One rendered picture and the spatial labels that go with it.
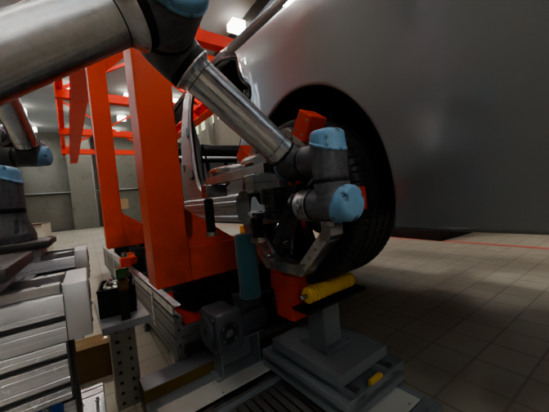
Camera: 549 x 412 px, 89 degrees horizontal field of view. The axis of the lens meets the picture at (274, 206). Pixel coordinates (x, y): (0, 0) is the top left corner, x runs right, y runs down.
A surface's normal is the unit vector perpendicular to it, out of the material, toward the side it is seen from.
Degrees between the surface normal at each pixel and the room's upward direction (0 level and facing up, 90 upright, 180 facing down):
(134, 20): 142
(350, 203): 90
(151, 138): 90
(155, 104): 90
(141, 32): 156
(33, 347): 90
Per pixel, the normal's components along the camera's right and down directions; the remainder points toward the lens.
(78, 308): 0.56, -0.03
